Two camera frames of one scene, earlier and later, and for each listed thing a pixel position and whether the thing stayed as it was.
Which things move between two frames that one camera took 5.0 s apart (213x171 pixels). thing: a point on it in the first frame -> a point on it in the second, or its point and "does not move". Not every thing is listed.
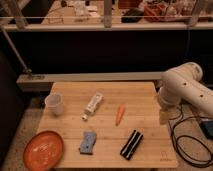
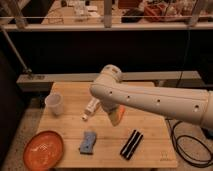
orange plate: x=43 y=151 does not move
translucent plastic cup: x=54 y=104 does not move
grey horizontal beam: x=44 y=81 does not move
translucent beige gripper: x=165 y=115 -> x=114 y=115
